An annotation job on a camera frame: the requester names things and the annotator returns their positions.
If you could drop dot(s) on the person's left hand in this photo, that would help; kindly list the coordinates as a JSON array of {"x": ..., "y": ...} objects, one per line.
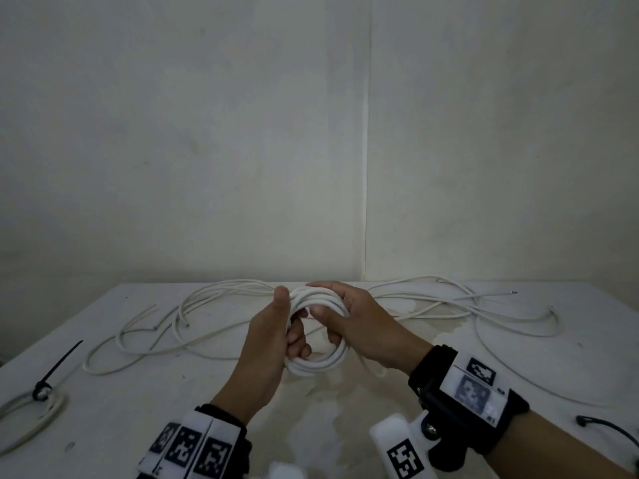
[{"x": 267, "y": 344}]

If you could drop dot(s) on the person's right hand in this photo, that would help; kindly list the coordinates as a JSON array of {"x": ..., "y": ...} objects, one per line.
[{"x": 369, "y": 329}]

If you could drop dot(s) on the black plastic zip tie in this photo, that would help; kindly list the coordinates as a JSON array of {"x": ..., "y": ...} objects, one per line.
[{"x": 60, "y": 361}]

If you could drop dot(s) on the bunch of black zip ties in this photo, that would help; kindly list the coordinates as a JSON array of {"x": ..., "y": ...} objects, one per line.
[{"x": 581, "y": 420}]

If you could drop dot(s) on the person's left forearm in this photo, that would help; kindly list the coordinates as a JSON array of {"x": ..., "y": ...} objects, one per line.
[{"x": 239, "y": 401}]

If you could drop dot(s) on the person's right forearm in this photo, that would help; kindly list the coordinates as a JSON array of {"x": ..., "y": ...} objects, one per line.
[{"x": 549, "y": 453}]

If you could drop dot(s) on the black right wristband white markers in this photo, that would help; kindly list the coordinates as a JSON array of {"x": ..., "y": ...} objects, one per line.
[{"x": 469, "y": 394}]

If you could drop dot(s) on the black wristband white markers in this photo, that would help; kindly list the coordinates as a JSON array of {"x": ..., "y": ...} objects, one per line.
[
  {"x": 469, "y": 394},
  {"x": 194, "y": 448}
]

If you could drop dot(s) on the black left wristband white markers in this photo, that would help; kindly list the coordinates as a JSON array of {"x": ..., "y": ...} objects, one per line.
[{"x": 194, "y": 448}]

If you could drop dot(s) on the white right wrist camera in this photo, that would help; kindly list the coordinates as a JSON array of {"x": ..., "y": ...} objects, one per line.
[{"x": 394, "y": 439}]

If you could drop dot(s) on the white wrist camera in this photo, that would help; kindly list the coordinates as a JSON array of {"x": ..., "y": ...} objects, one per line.
[
  {"x": 394, "y": 439},
  {"x": 287, "y": 471}
]

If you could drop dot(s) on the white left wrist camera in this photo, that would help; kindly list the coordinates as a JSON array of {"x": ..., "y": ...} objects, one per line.
[{"x": 287, "y": 471}]

